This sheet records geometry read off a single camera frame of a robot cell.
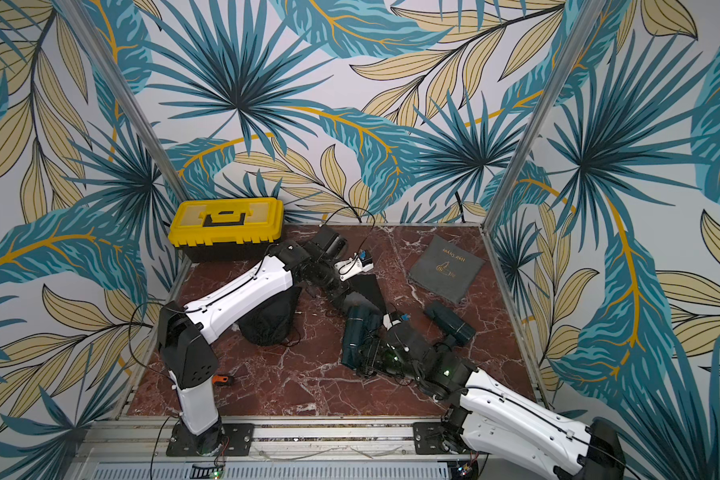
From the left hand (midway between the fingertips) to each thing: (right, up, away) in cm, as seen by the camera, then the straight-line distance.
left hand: (348, 292), depth 80 cm
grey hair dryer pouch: (+34, +5, +27) cm, 44 cm away
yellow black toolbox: (-40, +18, +16) cm, 47 cm away
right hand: (+3, -14, -7) cm, 16 cm away
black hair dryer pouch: (-22, -10, +5) cm, 25 cm away
